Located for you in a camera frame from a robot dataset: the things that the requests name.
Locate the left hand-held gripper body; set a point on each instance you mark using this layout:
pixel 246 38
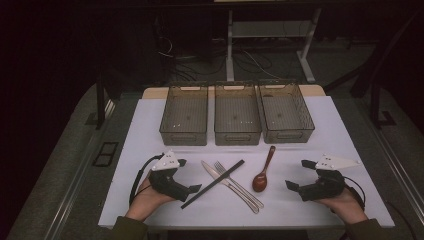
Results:
pixel 166 183

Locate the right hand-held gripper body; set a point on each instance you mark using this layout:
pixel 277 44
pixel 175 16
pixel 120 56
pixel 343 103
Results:
pixel 323 186

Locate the steel table knife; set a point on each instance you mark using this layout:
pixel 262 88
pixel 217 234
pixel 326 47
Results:
pixel 210 170

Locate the brown wooden spoon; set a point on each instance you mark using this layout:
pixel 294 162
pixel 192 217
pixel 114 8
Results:
pixel 260 183

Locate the steel fork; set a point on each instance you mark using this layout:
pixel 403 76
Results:
pixel 220 168

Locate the black chopsticks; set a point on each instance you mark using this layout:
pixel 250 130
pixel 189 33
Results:
pixel 230 171

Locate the smoky clear plastic bin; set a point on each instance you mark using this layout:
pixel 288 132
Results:
pixel 237 113
pixel 185 113
pixel 285 111

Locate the person's left hand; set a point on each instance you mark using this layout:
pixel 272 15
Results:
pixel 146 201

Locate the person's right hand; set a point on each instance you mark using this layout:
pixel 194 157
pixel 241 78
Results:
pixel 345 205

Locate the black metal stand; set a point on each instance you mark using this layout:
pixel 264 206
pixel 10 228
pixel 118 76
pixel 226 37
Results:
pixel 100 100
pixel 375 103

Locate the white metal stand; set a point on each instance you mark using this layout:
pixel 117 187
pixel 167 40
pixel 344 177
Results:
pixel 229 50

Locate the black rectangular floor frame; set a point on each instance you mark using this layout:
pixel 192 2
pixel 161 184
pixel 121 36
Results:
pixel 100 160

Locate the metal floor rail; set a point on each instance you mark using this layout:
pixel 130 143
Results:
pixel 400 166
pixel 71 190

